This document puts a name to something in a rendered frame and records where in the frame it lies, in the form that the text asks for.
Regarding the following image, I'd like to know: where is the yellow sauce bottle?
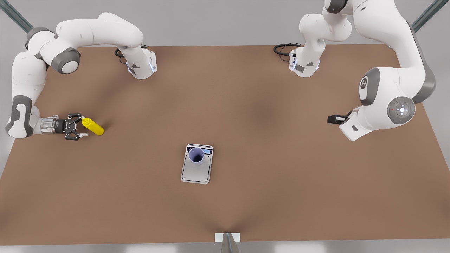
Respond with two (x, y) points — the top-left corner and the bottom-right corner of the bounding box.
(82, 118), (105, 136)

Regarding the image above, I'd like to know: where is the lavender cup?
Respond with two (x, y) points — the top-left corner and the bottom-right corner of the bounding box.
(189, 148), (205, 166)

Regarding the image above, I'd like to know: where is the silver kitchen scale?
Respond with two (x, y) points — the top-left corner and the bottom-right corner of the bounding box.
(181, 143), (214, 184)

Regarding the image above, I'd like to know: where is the black cable loop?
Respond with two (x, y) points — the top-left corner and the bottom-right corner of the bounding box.
(114, 44), (149, 64)
(273, 43), (303, 62)

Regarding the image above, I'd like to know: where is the silver frame post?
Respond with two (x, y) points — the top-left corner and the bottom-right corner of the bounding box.
(0, 0), (34, 34)
(411, 0), (450, 33)
(215, 232), (241, 253)

